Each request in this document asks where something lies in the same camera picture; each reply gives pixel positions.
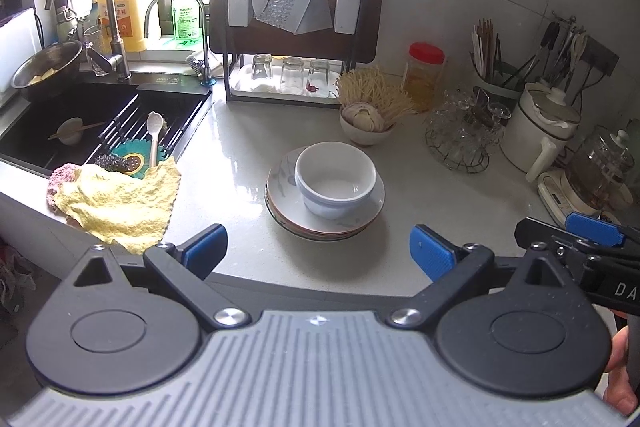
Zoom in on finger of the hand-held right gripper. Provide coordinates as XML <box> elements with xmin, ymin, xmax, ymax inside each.
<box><xmin>515</xmin><ymin>217</ymin><xmax>601</xmax><ymax>269</ymax></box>
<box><xmin>565</xmin><ymin>213</ymin><xmax>640</xmax><ymax>258</ymax></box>

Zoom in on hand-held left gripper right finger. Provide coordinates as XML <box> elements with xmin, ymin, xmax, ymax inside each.
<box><xmin>386</xmin><ymin>224</ymin><xmax>576</xmax><ymax>330</ymax></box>

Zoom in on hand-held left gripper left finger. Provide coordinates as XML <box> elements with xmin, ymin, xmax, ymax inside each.
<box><xmin>62</xmin><ymin>223</ymin><xmax>251</xmax><ymax>330</ymax></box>

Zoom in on white leaf-print plate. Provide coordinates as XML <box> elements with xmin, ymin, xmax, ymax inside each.
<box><xmin>266</xmin><ymin>146</ymin><xmax>387</xmax><ymax>230</ymax></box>
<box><xmin>265</xmin><ymin>187</ymin><xmax>385</xmax><ymax>237</ymax></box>

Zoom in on plain white bowl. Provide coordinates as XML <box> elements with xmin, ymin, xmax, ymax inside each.
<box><xmin>294</xmin><ymin>142</ymin><xmax>378</xmax><ymax>208</ymax></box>

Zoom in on person's right hand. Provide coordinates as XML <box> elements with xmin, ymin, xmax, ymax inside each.
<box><xmin>602</xmin><ymin>324</ymin><xmax>640</xmax><ymax>418</ymax></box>

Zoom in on cream kettle base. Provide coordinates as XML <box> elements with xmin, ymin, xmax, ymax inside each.
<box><xmin>537</xmin><ymin>169</ymin><xmax>623</xmax><ymax>225</ymax></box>

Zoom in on glass health kettle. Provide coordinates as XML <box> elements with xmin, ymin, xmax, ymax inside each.
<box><xmin>565</xmin><ymin>124</ymin><xmax>636</xmax><ymax>210</ymax></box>

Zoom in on white electric pot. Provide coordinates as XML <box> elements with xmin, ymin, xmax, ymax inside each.
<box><xmin>500</xmin><ymin>83</ymin><xmax>583</xmax><ymax>182</ymax></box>

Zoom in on yellow dish cloth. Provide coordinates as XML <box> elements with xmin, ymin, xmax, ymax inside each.
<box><xmin>52</xmin><ymin>156</ymin><xmax>183</xmax><ymax>255</ymax></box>

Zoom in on teal flower mat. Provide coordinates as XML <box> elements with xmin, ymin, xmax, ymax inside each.
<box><xmin>110</xmin><ymin>139</ymin><xmax>168</xmax><ymax>180</ymax></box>

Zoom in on dark steel scrubber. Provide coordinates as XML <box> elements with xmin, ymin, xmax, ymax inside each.
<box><xmin>94</xmin><ymin>153</ymin><xmax>132</xmax><ymax>172</ymax></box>

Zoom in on white garlic bowl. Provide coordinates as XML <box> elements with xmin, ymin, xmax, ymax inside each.
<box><xmin>339</xmin><ymin>107</ymin><xmax>396</xmax><ymax>145</ymax></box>

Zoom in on black roll-up drain rack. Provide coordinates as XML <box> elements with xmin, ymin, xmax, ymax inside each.
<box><xmin>95</xmin><ymin>92</ymin><xmax>208</xmax><ymax>158</ymax></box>

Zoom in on large white spoon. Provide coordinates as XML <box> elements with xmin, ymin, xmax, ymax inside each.
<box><xmin>146</xmin><ymin>112</ymin><xmax>166</xmax><ymax>170</ymax></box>

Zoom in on cluster of cut-glass cups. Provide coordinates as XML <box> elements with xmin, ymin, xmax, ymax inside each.
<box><xmin>425</xmin><ymin>88</ymin><xmax>513</xmax><ymax>170</ymax></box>

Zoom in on amber glass cup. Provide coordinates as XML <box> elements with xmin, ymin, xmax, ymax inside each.
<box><xmin>472</xmin><ymin>87</ymin><xmax>501</xmax><ymax>112</ymax></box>

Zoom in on garlic bulb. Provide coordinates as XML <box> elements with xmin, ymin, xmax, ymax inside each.
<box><xmin>342</xmin><ymin>103</ymin><xmax>385</xmax><ymax>132</ymax></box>

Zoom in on green chopstick holder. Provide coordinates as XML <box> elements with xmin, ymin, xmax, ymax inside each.
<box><xmin>472</xmin><ymin>62</ymin><xmax>531</xmax><ymax>108</ymax></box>

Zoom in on pink dish cloth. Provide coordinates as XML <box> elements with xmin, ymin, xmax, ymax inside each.
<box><xmin>46</xmin><ymin>163</ymin><xmax>83</xmax><ymax>215</ymax></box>

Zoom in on white drip tray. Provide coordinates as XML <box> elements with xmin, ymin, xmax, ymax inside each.
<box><xmin>232</xmin><ymin>62</ymin><xmax>341</xmax><ymax>100</ymax></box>

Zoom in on bundle of dry noodles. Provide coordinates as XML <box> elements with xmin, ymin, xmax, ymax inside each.
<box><xmin>335</xmin><ymin>68</ymin><xmax>418</xmax><ymax>122</ymax></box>

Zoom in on red-lidded clear jar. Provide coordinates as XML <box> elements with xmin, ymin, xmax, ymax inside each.
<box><xmin>402</xmin><ymin>43</ymin><xmax>447</xmax><ymax>112</ymax></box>

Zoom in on wooden ladle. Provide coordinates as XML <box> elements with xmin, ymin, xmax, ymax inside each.
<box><xmin>47</xmin><ymin>117</ymin><xmax>108</xmax><ymax>146</ymax></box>

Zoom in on dish brush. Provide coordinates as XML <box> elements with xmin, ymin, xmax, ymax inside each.
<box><xmin>186</xmin><ymin>54</ymin><xmax>211</xmax><ymax>78</ymax></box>

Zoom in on clear drinking glass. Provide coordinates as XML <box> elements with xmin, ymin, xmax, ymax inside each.
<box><xmin>306</xmin><ymin>58</ymin><xmax>331</xmax><ymax>98</ymax></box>
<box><xmin>279</xmin><ymin>57</ymin><xmax>306</xmax><ymax>95</ymax></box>
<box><xmin>250</xmin><ymin>53</ymin><xmax>273</xmax><ymax>92</ymax></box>

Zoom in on bundle of chopsticks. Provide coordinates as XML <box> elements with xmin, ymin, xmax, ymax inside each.
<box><xmin>470</xmin><ymin>19</ymin><xmax>503</xmax><ymax>80</ymax></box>

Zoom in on hanging kitchen utensils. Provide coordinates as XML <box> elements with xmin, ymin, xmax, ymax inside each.
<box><xmin>530</xmin><ymin>12</ymin><xmax>591</xmax><ymax>82</ymax></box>

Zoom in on small gooseneck faucet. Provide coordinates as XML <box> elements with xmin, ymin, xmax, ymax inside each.
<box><xmin>144</xmin><ymin>0</ymin><xmax>216</xmax><ymax>86</ymax></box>

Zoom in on black kitchen sink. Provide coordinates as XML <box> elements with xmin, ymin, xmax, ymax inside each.
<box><xmin>0</xmin><ymin>77</ymin><xmax>213</xmax><ymax>180</ymax></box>

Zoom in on green plastic bottle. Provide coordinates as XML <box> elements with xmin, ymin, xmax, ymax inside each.
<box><xmin>171</xmin><ymin>0</ymin><xmax>203</xmax><ymax>45</ymax></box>

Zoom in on stainless steel bowl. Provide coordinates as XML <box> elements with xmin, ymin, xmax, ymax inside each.
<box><xmin>11</xmin><ymin>39</ymin><xmax>85</xmax><ymax>102</ymax></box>

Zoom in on black kitchen rack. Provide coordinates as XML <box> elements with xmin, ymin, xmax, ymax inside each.
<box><xmin>200</xmin><ymin>0</ymin><xmax>363</xmax><ymax>104</ymax></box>

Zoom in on tall steel faucet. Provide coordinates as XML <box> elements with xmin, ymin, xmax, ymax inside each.
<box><xmin>45</xmin><ymin>0</ymin><xmax>132</xmax><ymax>82</ymax></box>

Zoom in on dark brown cutting board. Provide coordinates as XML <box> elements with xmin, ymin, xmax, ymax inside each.
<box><xmin>209</xmin><ymin>0</ymin><xmax>387</xmax><ymax>62</ymax></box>

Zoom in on yellow detergent jug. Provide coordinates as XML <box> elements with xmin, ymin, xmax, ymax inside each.
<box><xmin>95</xmin><ymin>0</ymin><xmax>158</xmax><ymax>54</ymax></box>

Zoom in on small pale bottle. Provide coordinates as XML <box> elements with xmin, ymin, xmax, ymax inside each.
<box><xmin>54</xmin><ymin>6</ymin><xmax>78</xmax><ymax>42</ymax></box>

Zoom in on white plastic board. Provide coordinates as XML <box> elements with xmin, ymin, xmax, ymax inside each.
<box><xmin>0</xmin><ymin>7</ymin><xmax>43</xmax><ymax>92</ymax></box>

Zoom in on wire cup rack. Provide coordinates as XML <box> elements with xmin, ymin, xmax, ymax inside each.
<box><xmin>425</xmin><ymin>129</ymin><xmax>493</xmax><ymax>171</ymax></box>

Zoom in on black wall socket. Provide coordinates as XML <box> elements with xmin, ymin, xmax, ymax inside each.
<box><xmin>582</xmin><ymin>34</ymin><xmax>626</xmax><ymax>75</ymax></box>

